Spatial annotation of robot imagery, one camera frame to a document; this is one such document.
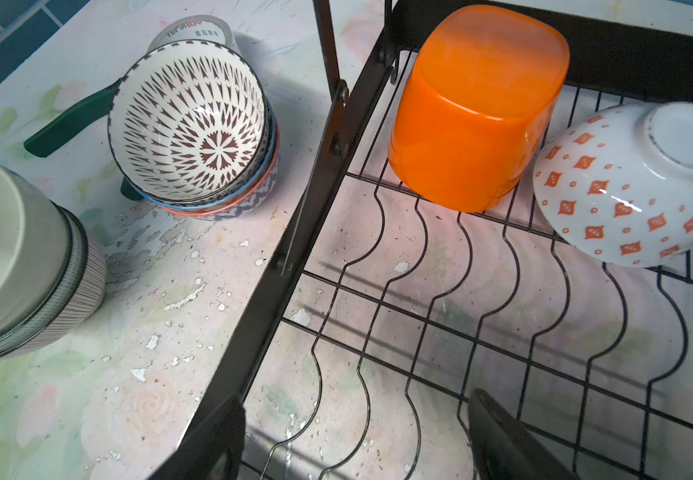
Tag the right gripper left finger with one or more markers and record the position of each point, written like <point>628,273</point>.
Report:
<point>213,450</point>

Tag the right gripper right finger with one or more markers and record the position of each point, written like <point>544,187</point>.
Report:
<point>503,448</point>

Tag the cream bowl striped outside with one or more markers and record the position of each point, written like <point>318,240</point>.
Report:
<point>52,272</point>

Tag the white bowl orange diamonds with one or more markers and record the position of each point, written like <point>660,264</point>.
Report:
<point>619,186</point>

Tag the orange plastic bowl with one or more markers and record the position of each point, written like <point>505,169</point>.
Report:
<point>476,106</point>

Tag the red rimmed stacked bowl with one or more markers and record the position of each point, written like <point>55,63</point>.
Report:
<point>247,202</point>

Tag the blue rimmed stacked bowl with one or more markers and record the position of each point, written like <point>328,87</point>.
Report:
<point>239,187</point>

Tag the black wire dish rack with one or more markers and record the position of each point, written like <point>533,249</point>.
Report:
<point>381,313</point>

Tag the green handled pliers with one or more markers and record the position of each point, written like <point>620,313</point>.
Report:
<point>72,121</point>

